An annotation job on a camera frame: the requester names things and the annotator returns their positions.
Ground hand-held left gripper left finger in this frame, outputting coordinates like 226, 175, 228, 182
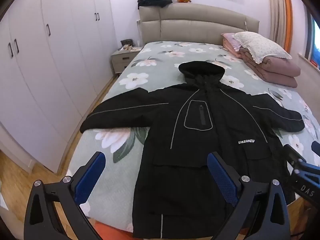
24, 151, 107, 240

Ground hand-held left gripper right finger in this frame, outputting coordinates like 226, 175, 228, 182
207, 151, 292, 240

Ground black hooded jacket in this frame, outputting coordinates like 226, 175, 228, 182
79, 61, 305, 239

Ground bed with floral sheet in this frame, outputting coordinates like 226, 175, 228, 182
66, 41, 320, 233

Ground pink folded quilt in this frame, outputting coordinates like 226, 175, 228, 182
239, 47, 301, 88

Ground window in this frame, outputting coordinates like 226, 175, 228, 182
306, 12, 320, 70

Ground white dotted pillow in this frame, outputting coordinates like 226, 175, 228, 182
232, 31, 292, 64

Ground beige nightstand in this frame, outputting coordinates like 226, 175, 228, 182
111, 49, 144, 75

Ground pink pillow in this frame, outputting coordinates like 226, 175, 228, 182
221, 32, 242, 57

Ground orange curtain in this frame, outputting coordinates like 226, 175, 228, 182
281, 0, 293, 53

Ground white wardrobe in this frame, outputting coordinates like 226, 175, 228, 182
0, 0, 120, 173

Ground beige curtain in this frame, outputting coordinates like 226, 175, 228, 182
267, 0, 287, 44

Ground beige padded headboard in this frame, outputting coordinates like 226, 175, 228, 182
139, 4, 260, 46

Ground dark green folded cloth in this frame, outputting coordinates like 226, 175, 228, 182
137, 0, 173, 10

